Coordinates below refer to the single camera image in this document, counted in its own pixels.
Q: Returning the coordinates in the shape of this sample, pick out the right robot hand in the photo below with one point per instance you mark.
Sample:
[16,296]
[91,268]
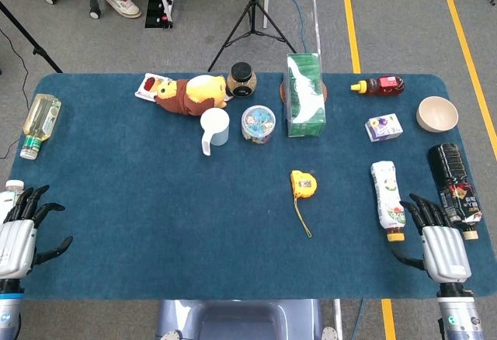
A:
[444,252]

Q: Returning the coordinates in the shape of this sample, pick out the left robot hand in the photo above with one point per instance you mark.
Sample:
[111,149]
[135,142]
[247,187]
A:
[15,247]

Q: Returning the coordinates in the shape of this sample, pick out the yellow tape measure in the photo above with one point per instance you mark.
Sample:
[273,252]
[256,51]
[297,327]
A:
[303,184]

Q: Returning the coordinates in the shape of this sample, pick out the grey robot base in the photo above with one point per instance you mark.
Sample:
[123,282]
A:
[240,320]

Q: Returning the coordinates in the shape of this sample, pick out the clear bottle white cap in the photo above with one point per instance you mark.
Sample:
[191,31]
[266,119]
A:
[8,196]

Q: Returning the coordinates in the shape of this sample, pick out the black drink bottle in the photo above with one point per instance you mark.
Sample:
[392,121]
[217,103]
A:
[452,177]

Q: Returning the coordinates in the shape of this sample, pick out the white squeeze bottle yellow cap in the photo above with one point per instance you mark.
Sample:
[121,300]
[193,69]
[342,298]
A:
[388,196]

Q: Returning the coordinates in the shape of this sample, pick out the yellow tea bottle green cap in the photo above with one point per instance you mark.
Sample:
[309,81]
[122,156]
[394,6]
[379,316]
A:
[40,119]

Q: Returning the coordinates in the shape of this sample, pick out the beige bowl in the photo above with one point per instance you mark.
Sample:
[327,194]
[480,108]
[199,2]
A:
[437,114]

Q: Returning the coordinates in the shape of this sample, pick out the small purple white carton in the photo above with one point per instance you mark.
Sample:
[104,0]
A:
[383,127]

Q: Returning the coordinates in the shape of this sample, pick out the blue table mat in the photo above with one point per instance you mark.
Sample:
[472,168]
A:
[174,216]

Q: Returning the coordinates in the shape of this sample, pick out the honey bottle yellow cap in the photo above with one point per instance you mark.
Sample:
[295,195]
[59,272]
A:
[382,85]

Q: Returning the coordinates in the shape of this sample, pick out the white red snack packet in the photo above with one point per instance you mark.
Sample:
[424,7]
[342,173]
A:
[147,84]

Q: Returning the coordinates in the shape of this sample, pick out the black light stand leg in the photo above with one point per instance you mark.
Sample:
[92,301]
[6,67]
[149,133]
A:
[27,37]

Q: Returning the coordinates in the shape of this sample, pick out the green tissue box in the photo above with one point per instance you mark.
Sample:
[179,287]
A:
[304,95]

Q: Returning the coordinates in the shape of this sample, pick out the clear tub of colourful clips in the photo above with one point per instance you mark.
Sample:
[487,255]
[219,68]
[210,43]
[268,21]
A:
[258,122]

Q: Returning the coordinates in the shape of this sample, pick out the white plastic measuring cup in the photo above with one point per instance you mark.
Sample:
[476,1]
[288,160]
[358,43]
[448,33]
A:
[214,122]

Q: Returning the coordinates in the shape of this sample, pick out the yellow brown plush toy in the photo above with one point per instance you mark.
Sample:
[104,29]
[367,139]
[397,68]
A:
[194,93]

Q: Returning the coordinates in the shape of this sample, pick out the grain jar black lid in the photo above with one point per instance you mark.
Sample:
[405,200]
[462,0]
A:
[241,78]

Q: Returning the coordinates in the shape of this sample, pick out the black power strip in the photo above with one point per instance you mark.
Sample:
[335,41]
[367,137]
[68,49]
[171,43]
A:
[155,10]

